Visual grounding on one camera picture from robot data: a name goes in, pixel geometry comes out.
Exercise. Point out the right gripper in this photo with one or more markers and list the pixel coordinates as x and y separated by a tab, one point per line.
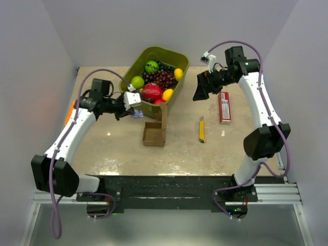
202	91

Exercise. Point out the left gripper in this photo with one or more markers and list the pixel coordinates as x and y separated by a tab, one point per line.
123	112

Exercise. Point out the purple sheep toy figure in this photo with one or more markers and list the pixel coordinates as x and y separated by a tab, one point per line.
137	114

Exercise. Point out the brown cardboard express box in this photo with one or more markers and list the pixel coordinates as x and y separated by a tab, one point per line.
154	133

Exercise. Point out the yellow utility knife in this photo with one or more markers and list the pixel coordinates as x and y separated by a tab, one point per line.
201	135

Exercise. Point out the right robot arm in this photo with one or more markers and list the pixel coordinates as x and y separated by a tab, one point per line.
270	133

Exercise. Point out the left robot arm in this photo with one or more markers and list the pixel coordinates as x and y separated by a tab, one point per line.
53	170

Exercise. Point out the orange plastic box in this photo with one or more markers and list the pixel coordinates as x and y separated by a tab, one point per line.
69	113

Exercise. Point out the red rectangular carton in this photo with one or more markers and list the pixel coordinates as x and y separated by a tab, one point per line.
224	108

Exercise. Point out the red apple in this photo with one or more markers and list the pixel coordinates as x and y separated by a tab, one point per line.
159	101

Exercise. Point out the red dragon fruit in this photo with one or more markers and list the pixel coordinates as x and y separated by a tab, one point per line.
151	92

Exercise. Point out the yellow lemon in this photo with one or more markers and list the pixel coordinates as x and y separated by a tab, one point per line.
178	74

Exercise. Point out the green pear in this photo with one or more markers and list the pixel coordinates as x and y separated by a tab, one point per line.
137	82

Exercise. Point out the orange yellow mango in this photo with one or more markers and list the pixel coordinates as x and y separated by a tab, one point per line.
167	94

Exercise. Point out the purple grape bunch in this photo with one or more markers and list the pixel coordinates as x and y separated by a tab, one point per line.
164	79

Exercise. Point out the dark black grape bunch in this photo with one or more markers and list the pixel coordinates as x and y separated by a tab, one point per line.
165	67

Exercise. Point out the green striped ball fruit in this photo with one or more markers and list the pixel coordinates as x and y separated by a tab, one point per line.
151	66

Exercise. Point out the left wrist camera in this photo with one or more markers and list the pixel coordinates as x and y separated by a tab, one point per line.
131	98

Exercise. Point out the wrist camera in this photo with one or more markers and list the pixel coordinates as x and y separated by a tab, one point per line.
210	60
131	98

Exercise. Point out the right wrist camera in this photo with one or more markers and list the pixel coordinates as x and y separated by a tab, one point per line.
210	60

